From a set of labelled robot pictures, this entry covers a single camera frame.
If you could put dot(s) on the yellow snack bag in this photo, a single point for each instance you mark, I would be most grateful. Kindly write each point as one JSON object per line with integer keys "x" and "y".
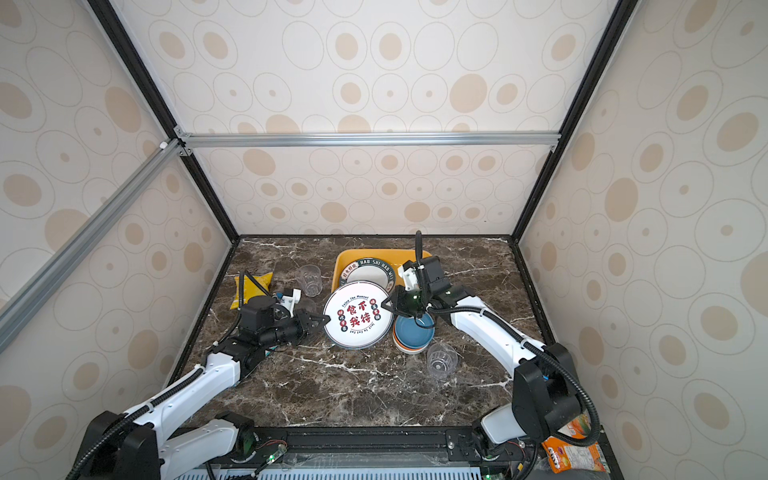
{"x": 248, "y": 287}

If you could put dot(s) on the diagonal aluminium rail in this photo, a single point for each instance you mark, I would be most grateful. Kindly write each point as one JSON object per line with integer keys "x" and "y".
{"x": 22, "y": 308}

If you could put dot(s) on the clear cup right front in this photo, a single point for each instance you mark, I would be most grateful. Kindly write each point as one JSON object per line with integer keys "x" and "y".
{"x": 442, "y": 361}

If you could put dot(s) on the horizontal aluminium rail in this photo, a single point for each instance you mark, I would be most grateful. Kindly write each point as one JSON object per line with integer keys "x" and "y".
{"x": 375, "y": 139}

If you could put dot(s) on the yellow plastic bin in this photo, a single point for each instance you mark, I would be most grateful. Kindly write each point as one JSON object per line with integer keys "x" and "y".
{"x": 395, "y": 257}

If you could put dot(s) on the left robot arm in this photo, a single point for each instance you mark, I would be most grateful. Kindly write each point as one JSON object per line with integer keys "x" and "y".
{"x": 174, "y": 402}

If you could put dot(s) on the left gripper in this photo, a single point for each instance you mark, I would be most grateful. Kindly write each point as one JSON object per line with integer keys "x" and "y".
{"x": 304, "y": 327}

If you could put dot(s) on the orange snack packet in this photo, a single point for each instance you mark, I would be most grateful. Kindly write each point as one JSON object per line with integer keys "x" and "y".
{"x": 563, "y": 456}

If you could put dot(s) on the plate dark green lettered rim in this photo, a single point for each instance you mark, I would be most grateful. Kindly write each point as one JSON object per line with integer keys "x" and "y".
{"x": 371, "y": 270}

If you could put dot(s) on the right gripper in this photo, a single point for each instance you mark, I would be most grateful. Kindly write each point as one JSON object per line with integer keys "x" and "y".
{"x": 397, "y": 304}

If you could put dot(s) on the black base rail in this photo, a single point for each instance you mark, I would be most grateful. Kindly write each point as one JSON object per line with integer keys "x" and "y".
{"x": 378, "y": 453}

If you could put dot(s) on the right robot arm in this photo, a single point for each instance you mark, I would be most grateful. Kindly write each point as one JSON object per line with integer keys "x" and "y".
{"x": 548, "y": 399}

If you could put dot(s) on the orange white bowl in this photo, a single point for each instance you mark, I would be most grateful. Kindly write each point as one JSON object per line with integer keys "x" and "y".
{"x": 412, "y": 342}

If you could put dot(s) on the clear cup near bin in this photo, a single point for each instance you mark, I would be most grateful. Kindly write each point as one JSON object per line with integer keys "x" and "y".
{"x": 310, "y": 282}

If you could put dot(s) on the blue bowl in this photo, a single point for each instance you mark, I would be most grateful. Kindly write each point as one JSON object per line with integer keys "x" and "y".
{"x": 418, "y": 325}

